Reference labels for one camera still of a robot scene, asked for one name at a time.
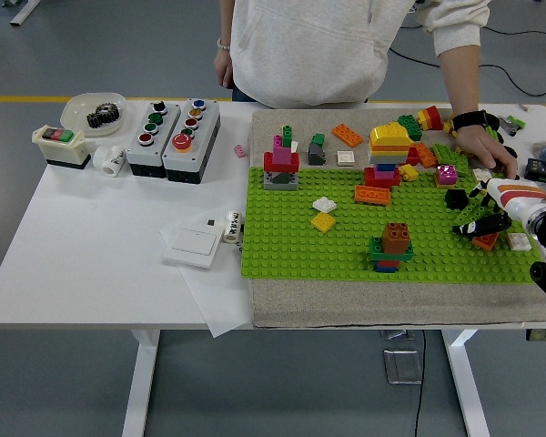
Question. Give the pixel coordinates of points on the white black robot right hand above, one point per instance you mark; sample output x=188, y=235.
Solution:
x=514, y=196

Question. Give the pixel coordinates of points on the person's right hand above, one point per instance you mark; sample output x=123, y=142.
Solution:
x=224, y=68

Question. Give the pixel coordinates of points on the person's left hand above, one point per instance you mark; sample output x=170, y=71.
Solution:
x=482, y=145

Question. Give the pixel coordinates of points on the small yellow brick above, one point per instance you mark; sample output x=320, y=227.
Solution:
x=449, y=126

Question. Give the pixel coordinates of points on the long light green brick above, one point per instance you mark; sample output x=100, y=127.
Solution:
x=475, y=210

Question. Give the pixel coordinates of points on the pink brick stack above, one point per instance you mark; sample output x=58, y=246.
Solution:
x=447, y=175

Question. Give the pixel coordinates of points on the orange toy brick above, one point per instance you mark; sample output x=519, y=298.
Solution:
x=486, y=241
x=425, y=155

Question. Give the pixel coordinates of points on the black brick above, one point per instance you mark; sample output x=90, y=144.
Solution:
x=455, y=198

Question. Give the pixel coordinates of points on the red yellow orange brick stack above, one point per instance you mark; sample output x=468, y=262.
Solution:
x=430, y=117

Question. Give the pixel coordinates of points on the dark green brick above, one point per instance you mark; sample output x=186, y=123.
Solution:
x=409, y=125

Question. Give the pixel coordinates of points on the person's right forearm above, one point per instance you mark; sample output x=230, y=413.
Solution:
x=226, y=23

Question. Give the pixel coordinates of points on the person's left forearm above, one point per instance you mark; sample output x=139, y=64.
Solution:
x=459, y=82

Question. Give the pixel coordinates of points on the green toy brick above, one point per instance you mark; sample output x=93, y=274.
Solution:
x=459, y=163
x=442, y=152

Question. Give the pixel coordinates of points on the red toy brick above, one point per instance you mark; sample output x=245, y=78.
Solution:
x=411, y=157

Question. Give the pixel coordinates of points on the yellow round brick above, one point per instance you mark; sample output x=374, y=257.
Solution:
x=408, y=171

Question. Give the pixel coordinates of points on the small pink brick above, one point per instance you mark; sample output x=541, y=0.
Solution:
x=240, y=150

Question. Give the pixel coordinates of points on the yellow orange red brick tower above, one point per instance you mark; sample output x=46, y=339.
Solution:
x=387, y=136

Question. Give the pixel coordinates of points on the red pink grey brick tower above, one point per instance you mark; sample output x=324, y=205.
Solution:
x=280, y=157

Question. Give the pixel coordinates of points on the small green brick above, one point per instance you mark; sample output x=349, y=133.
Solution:
x=319, y=138

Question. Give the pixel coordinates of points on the thick orange brick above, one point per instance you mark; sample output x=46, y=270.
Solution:
x=372, y=195

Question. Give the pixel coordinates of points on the dark grey slope brick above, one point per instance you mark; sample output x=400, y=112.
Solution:
x=316, y=155

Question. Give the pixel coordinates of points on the brown green blue brick stack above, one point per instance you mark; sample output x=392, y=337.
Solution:
x=393, y=241

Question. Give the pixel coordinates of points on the flat orange brick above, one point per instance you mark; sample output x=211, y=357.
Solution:
x=347, y=135

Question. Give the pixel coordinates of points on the white square tile brick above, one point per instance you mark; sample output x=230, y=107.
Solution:
x=346, y=157

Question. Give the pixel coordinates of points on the yellow square brick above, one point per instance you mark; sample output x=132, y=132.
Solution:
x=323, y=221

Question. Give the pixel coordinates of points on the green toy baseplate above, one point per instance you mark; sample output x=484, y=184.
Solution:
x=300, y=246

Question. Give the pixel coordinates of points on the lime green piece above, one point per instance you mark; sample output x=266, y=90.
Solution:
x=492, y=134

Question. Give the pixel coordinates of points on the black wristwatch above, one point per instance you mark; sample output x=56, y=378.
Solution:
x=468, y=120

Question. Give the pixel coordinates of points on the grey green tool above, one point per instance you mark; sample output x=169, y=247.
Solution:
x=512, y=125

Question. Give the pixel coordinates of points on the black device box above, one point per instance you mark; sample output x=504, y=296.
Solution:
x=543, y=169

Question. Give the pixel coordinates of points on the person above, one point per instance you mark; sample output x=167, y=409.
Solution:
x=309, y=45

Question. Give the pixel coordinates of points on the grey emergency-stop control box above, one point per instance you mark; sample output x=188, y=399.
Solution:
x=189, y=164

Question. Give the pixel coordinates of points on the grey four-button control box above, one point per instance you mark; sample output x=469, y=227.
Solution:
x=145, y=155

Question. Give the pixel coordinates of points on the black metal gear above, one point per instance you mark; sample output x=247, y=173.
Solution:
x=104, y=116

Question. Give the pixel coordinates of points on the desk controller panel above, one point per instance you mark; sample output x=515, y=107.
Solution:
x=543, y=335

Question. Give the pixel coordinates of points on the white pipe tee fitting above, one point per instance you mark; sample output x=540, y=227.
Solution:
x=111, y=163

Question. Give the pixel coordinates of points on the translucent white bowl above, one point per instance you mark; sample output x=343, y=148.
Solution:
x=75, y=111

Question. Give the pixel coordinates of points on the white printed cylinder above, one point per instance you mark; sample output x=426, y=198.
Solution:
x=231, y=227

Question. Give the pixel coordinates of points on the grey-brown mat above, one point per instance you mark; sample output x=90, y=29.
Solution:
x=391, y=302

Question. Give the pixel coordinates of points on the metal plate under table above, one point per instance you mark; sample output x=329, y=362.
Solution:
x=398, y=335

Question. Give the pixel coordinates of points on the white table leg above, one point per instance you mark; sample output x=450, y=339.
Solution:
x=141, y=387
x=466, y=387

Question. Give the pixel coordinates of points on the metal floor socket box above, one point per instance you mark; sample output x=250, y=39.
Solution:
x=402, y=366

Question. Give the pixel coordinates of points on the white desk leg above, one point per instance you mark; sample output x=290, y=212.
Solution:
x=25, y=11

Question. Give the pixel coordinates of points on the white paper sheet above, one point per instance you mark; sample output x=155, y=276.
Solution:
x=218, y=305

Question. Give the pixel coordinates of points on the white wall switch plate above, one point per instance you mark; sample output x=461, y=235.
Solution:
x=191, y=246

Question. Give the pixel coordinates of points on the cream red-green switch box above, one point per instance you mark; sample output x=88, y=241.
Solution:
x=61, y=148

